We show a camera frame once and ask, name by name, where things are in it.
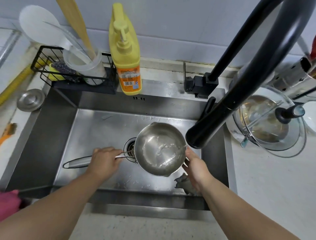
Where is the person's right hand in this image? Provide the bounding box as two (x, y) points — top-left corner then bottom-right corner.
(182, 148), (213, 194)

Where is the person's left hand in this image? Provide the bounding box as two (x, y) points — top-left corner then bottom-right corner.
(88, 147), (124, 182)

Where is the stainless steel saucepan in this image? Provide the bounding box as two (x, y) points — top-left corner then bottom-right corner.
(62, 122), (187, 177)

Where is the person's left forearm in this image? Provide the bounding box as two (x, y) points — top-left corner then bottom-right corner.
(0, 170), (105, 240)

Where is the person's right forearm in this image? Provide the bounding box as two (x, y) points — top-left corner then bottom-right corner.
(199, 182), (302, 240)

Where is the steel sink drain strainer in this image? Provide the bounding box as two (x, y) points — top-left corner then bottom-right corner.
(123, 137), (139, 164)

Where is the grey dishcloth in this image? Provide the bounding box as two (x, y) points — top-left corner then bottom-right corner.
(174, 173), (202, 196)

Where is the stainless steel sink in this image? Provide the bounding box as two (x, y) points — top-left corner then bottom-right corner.
(5, 79), (238, 213)

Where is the glass lid with black knob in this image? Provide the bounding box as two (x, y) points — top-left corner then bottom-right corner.
(232, 85), (307, 159)

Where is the yellow dish soap bottle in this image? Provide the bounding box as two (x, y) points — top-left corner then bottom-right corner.
(109, 2), (143, 96)

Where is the clear plastic utensil cup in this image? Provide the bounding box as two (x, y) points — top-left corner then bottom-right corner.
(63, 46), (107, 86)

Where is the black kitchen faucet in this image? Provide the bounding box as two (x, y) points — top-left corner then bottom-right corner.
(183, 0), (316, 149)

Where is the yellow sponge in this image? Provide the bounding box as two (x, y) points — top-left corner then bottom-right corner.
(48, 63), (65, 82)

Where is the round steel drain cover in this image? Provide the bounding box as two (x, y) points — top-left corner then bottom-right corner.
(16, 89), (45, 112)

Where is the steel wool scrubber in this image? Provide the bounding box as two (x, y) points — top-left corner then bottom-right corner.
(51, 60), (77, 75)

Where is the pink cloth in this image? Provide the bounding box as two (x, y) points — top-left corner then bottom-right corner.
(0, 190), (22, 218)

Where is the white bowl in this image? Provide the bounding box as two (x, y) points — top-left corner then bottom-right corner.
(302, 101), (316, 134)

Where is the steel utensil holder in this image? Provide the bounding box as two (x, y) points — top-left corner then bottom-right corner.
(271, 55), (316, 100)

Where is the wooden spatula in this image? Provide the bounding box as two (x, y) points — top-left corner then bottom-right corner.
(56, 0), (96, 60)

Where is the white rice paddle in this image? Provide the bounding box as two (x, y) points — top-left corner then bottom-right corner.
(19, 5), (75, 54)

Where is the grey metal pipe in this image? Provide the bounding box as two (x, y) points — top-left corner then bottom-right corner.
(0, 31), (22, 69)

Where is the black wire sink rack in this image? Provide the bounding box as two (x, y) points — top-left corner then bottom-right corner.
(31, 45), (118, 95)

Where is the orange brush handle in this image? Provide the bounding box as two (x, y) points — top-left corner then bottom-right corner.
(0, 123), (17, 147)

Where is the yellow corrugated hose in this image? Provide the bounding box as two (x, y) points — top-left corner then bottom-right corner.
(0, 58), (48, 105)

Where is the red utensil handle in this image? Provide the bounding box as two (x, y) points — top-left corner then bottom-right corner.
(310, 35), (316, 77)

